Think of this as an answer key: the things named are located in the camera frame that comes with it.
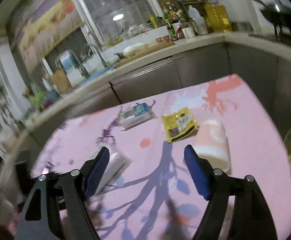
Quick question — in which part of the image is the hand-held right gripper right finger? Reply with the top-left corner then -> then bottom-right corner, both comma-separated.
184,144 -> 278,240

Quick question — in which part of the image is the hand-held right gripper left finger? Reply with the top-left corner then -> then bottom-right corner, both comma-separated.
14,146 -> 110,240

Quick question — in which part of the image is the white box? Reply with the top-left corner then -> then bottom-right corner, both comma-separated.
95,152 -> 132,195

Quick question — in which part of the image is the white paper cup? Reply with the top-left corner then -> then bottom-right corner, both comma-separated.
194,120 -> 231,173

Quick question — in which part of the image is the yellow snack packet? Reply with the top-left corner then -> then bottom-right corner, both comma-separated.
162,107 -> 200,143

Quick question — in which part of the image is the blue white tissue pack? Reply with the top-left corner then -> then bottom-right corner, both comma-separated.
117,102 -> 156,131

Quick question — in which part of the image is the pink floral tablecloth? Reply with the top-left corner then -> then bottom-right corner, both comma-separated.
31,74 -> 291,240

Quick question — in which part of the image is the blue plastic basin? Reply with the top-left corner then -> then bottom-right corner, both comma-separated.
41,91 -> 61,105

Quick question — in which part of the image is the green plastic item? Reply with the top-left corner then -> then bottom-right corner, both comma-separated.
30,90 -> 46,105

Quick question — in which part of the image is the upright wooden cutting board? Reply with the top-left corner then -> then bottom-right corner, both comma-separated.
51,69 -> 72,93

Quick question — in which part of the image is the steel kitchen counter cabinet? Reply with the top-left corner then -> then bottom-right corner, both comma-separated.
23,30 -> 291,140

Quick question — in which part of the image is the blue white detergent container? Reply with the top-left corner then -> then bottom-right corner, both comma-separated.
60,55 -> 77,72

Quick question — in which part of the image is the white radish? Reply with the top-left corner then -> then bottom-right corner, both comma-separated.
123,43 -> 146,57

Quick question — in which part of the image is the flat wooden cutting board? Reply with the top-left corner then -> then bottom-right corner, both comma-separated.
115,41 -> 176,61

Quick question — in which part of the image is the white mug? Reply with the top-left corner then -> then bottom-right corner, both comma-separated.
182,27 -> 195,39

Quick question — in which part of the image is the dark sauce bottle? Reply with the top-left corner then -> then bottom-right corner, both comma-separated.
167,22 -> 176,40

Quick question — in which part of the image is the white plastic jug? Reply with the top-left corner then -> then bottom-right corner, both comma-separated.
188,5 -> 208,35

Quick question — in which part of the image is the large cooking oil bottle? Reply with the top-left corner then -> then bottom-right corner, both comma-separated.
204,0 -> 231,33

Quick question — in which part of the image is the row of condiment bottles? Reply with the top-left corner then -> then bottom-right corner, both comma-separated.
149,2 -> 188,29

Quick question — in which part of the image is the barred window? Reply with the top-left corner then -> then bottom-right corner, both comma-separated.
65,0 -> 166,48

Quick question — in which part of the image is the black wok with lid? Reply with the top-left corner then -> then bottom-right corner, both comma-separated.
243,0 -> 291,37

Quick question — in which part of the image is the wall poster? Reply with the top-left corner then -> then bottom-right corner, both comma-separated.
13,0 -> 84,63

